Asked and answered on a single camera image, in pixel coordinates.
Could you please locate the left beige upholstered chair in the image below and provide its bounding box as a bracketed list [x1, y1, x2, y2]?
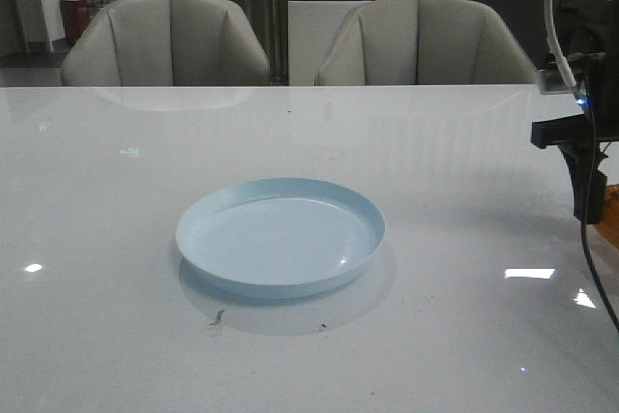
[61, 0, 270, 87]

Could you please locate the beige upholstered chair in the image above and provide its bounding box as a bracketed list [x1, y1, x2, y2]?
[61, 0, 270, 87]
[314, 0, 537, 86]

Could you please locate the white cable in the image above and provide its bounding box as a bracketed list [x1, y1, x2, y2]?
[544, 0, 577, 89]

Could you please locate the black cable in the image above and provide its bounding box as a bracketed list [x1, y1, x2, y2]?
[577, 59, 619, 332]

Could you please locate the orange toy corn cob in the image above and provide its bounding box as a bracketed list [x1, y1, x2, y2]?
[595, 184, 619, 249]

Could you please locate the light blue round plate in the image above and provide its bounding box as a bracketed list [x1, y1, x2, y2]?
[175, 178, 386, 300]

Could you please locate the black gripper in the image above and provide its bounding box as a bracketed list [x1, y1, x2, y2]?
[531, 0, 618, 223]

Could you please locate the red trash bin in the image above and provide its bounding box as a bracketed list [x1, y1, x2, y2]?
[59, 0, 90, 45]

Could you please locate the right beige upholstered chair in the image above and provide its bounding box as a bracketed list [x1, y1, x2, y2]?
[314, 0, 537, 86]

